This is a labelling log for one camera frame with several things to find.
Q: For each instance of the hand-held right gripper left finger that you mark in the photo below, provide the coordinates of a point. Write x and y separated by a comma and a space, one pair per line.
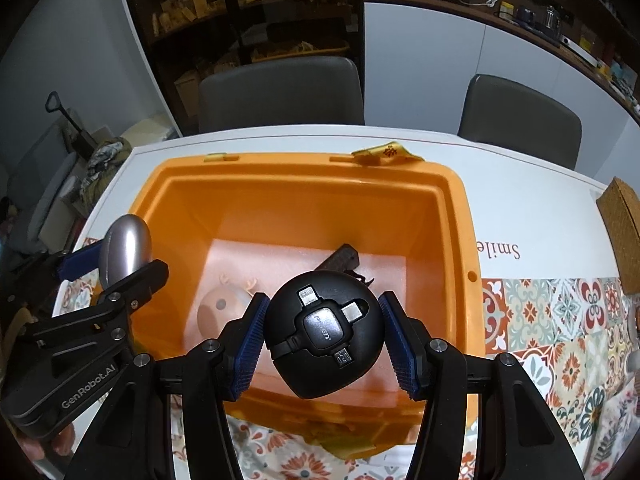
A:
250, 350

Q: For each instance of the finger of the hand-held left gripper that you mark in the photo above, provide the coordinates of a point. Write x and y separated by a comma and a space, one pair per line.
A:
140, 285
82, 260

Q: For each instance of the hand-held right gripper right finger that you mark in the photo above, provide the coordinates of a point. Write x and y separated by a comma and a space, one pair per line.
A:
400, 345

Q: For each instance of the metallic egg-shaped gadget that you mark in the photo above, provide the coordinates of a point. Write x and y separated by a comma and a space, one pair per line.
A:
125, 245

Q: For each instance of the pink round humidifier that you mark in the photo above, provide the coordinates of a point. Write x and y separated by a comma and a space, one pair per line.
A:
220, 310

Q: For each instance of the black rectangular gadget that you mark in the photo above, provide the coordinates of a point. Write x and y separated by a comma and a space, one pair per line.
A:
342, 257

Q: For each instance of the orange plastic crate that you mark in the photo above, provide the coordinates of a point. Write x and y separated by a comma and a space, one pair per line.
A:
310, 200

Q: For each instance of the person's left hand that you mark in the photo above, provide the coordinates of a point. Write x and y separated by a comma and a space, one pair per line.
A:
62, 442

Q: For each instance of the grey sofa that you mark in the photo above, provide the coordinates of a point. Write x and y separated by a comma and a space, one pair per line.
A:
30, 185

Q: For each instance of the camouflage cloth bag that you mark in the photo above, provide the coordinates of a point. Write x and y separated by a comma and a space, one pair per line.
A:
105, 165

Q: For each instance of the black shovel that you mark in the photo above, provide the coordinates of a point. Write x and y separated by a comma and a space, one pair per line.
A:
70, 125

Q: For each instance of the cream storage box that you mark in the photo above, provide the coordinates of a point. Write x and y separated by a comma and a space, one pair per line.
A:
150, 130

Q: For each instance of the patterned table runner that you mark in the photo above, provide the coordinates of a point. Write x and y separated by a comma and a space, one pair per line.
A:
550, 340

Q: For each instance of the floral cloth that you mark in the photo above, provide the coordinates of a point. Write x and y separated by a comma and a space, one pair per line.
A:
617, 435

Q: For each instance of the grey chair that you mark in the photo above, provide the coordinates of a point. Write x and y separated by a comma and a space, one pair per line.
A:
520, 115
280, 95

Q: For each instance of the wicker box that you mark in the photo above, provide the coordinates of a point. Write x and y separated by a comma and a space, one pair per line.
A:
622, 220

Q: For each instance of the dark wooden shelf cabinet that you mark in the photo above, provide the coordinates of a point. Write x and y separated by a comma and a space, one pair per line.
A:
210, 20

